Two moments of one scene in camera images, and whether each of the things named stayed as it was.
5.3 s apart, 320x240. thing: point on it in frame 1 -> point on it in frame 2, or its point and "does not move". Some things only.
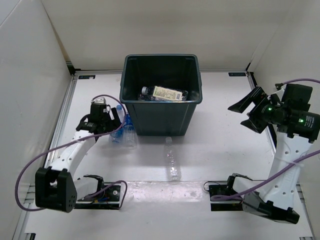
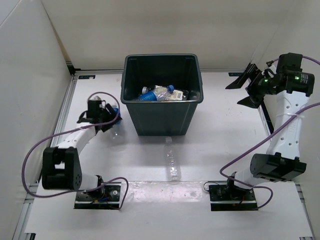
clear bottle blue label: (130, 139) -> (117, 134)
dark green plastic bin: (153, 118) does not move
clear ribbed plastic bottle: (173, 170) does not move
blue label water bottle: (117, 137) -> (160, 94)
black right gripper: (258, 95) -> (254, 101)
